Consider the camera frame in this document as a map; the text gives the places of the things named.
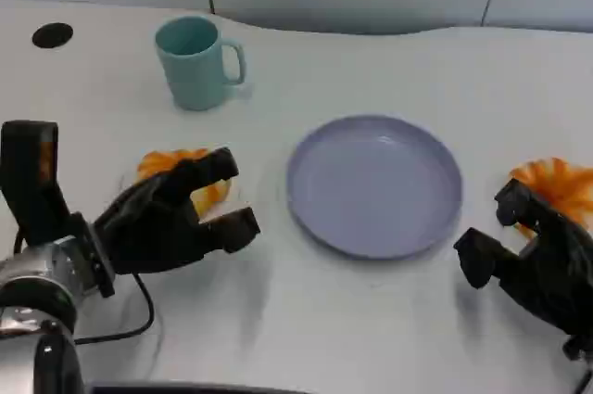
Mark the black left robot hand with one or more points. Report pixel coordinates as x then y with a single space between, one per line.
153 227

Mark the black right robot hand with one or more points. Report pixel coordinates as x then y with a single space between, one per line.
556 269

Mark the lilac plate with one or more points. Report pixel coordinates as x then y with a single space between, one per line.
370 190

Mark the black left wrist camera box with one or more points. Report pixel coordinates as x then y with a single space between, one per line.
28 181

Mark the black round table grommet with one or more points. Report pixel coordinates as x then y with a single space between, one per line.
52 35

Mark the pale green mug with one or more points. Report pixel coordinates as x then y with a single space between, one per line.
192 74

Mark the orange white toy bread roll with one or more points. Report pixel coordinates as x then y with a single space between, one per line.
558 181
157 161

